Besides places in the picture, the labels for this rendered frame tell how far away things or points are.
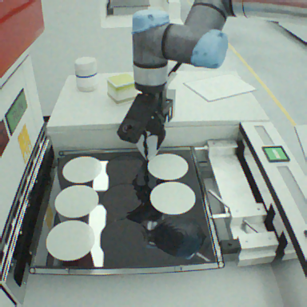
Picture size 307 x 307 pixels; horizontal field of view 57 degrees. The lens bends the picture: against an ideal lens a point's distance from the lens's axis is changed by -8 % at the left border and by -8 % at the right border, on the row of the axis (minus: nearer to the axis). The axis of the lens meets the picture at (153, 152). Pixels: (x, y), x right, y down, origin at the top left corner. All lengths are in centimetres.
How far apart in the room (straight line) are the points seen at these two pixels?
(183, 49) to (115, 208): 35
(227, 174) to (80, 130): 40
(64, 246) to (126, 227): 13
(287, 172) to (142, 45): 42
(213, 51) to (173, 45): 8
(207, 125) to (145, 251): 40
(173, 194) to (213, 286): 22
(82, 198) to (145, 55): 34
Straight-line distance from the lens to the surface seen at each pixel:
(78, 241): 62
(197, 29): 57
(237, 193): 74
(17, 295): 61
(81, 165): 78
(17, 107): 66
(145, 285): 64
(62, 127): 83
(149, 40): 60
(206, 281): 66
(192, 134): 84
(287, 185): 69
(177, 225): 63
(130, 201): 68
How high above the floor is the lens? 139
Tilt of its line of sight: 38 degrees down
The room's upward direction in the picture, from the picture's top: straight up
